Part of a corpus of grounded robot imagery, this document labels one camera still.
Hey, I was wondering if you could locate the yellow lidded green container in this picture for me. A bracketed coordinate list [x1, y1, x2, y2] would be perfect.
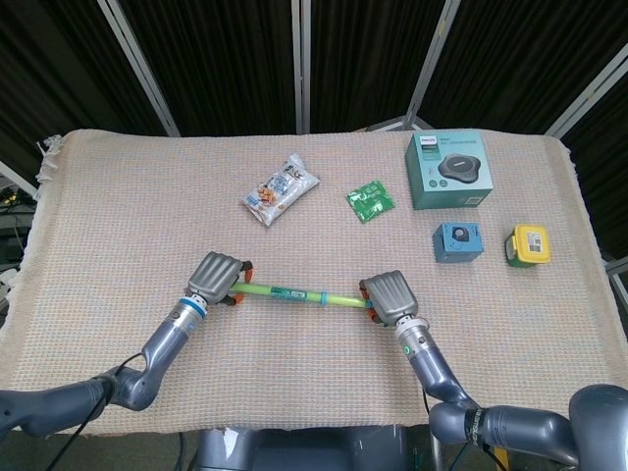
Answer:
[502, 224, 550, 269]

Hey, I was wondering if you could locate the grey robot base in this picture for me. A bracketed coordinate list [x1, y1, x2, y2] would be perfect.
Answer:
[195, 424, 433, 471]

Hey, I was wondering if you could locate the teal speaker product box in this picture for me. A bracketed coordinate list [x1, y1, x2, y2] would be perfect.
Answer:
[404, 130, 495, 211]

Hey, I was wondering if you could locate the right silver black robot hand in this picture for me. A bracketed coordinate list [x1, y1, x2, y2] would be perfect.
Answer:
[358, 270, 421, 329]

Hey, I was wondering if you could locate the white snack bag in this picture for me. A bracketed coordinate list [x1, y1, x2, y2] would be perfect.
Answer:
[239, 152, 322, 228]

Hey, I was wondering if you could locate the small blue cube box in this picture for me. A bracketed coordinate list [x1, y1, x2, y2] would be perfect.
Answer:
[432, 222, 487, 265]

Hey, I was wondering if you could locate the green blue water squirter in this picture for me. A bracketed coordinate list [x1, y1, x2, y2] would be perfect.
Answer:
[230, 280, 374, 311]

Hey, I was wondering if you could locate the green foil packet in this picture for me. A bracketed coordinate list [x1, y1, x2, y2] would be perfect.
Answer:
[344, 179, 397, 225]

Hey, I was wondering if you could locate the black folding screen partition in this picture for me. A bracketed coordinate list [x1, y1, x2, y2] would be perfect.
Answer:
[0, 0, 628, 246]

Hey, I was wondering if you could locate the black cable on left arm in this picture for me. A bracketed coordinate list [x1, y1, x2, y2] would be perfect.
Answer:
[61, 351, 148, 445]

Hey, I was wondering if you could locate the pink woven tablecloth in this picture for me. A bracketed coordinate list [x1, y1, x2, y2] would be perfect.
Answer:
[0, 128, 628, 438]

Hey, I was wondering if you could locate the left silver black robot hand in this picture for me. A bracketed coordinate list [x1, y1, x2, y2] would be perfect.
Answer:
[183, 250, 256, 310]

